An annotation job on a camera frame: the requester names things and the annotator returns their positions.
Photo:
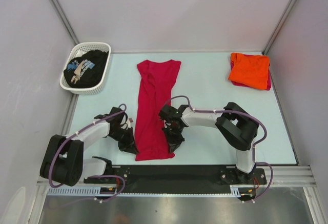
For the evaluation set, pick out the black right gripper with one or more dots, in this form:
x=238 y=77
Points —
x=173 y=143

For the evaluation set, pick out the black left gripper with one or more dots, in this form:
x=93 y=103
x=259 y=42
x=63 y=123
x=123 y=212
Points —
x=131 y=147

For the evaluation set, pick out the red polo shirt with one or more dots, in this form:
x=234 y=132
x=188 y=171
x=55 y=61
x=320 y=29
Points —
x=156 y=84

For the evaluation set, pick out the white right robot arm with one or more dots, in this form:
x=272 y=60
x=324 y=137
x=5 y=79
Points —
x=236 y=126

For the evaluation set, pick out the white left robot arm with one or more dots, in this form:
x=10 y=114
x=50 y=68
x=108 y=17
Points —
x=63 y=163

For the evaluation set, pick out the white plastic laundry basket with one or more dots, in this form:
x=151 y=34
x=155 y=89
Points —
x=79 y=50

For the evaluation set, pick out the black printed t shirt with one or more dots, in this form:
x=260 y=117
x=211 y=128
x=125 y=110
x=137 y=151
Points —
x=87 y=70

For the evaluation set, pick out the folded orange t shirt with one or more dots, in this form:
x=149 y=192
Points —
x=251 y=70

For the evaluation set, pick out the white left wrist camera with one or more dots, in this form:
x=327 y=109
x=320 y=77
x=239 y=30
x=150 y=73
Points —
x=128 y=123

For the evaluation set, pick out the grey slotted cable duct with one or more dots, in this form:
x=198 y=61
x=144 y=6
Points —
x=83 y=191

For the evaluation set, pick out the aluminium frame rail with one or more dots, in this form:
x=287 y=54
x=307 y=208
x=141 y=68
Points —
x=286 y=174

